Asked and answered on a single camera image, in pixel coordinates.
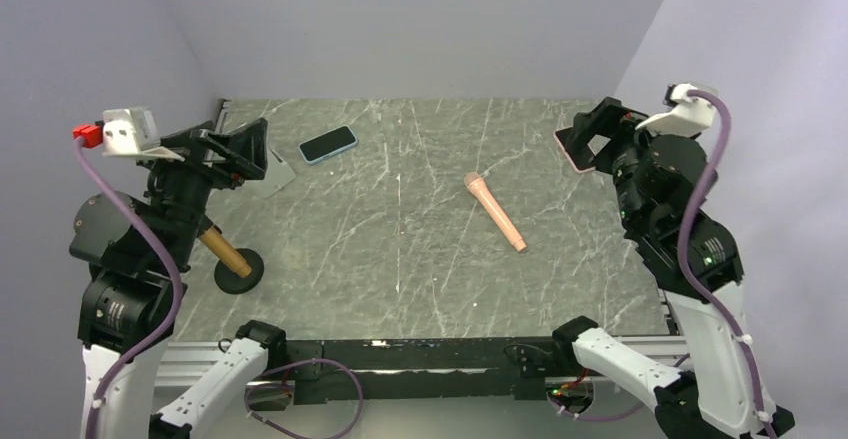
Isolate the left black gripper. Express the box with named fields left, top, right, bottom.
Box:
left=139, top=115, right=267, bottom=267

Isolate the pink phone case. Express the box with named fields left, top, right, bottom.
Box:
left=554, top=126, right=596, bottom=174

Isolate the phone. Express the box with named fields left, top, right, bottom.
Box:
left=298, top=126, right=359, bottom=165

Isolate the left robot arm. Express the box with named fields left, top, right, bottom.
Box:
left=69, top=109, right=290, bottom=438

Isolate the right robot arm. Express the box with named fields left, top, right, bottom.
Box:
left=551, top=89, right=795, bottom=438

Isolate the white wedge stand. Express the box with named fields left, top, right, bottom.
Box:
left=245, top=147, right=296, bottom=199

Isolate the yellow microphone on stand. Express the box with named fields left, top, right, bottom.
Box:
left=198, top=226, right=265, bottom=295

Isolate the pink microphone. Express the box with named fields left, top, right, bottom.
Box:
left=464, top=172, right=527, bottom=253

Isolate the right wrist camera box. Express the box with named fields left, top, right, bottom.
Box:
left=635, top=83, right=717, bottom=138

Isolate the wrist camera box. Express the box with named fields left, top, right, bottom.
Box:
left=102, top=107, right=184, bottom=161
left=635, top=83, right=717, bottom=138

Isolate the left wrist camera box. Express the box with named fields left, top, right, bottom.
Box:
left=102, top=107, right=184, bottom=161

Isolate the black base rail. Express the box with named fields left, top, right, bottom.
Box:
left=250, top=336, right=590, bottom=405

